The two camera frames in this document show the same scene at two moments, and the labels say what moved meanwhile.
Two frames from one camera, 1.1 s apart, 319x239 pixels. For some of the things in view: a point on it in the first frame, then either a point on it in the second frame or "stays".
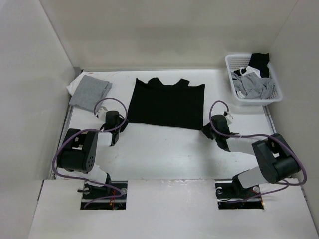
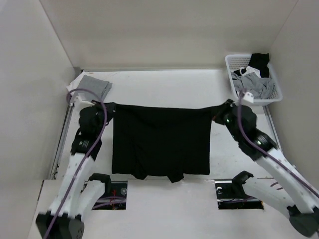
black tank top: x=178 y=105 to x=149 y=141
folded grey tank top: x=89 y=92 stays
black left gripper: x=123 y=126 to x=111 y=110
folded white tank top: x=72 y=87 stays
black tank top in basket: x=259 y=61 stays
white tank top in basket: x=249 y=69 stays
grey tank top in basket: x=253 y=86 stays
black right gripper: x=205 y=130 to x=228 y=105
